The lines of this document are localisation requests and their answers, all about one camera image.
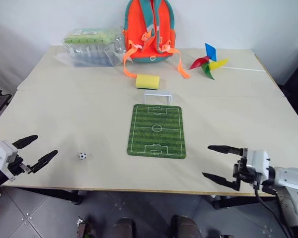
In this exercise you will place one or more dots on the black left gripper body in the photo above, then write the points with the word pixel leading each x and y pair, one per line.
pixel 16 167

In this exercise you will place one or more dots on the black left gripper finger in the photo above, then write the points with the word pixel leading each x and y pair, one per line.
pixel 26 141
pixel 43 160

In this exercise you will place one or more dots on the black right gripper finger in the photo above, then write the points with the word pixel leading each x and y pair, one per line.
pixel 226 149
pixel 221 179

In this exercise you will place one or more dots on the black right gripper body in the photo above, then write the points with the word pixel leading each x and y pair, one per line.
pixel 241 171

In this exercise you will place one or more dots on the small soccer ball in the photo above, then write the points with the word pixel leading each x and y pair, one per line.
pixel 82 156

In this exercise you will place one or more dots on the green soccer field mat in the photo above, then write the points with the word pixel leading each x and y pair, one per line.
pixel 156 131

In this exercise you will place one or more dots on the black table leg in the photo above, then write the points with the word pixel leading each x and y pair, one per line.
pixel 64 196
pixel 236 202

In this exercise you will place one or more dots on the dark rounded shape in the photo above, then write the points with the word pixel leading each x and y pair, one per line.
pixel 185 226
pixel 124 228

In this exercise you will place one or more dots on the small cluttered dark object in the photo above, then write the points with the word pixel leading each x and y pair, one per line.
pixel 84 228

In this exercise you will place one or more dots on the colourful paper pinwheel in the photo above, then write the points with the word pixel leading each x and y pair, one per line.
pixel 208 64

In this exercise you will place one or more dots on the small white toy goal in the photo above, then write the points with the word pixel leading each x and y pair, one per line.
pixel 157 94

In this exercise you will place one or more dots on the yellow sponge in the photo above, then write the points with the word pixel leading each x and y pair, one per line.
pixel 147 81

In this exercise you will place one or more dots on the plastic-wrapped green-capped bottle pack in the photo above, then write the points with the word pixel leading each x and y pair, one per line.
pixel 92 47

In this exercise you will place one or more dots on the orange teal backpack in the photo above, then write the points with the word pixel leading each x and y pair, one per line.
pixel 149 29

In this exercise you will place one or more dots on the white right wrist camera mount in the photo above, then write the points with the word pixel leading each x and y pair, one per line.
pixel 258 161

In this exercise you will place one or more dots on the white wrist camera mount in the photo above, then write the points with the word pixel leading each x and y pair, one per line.
pixel 1 153
pixel 258 161

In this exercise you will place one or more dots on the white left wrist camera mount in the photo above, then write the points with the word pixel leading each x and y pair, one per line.
pixel 1 153

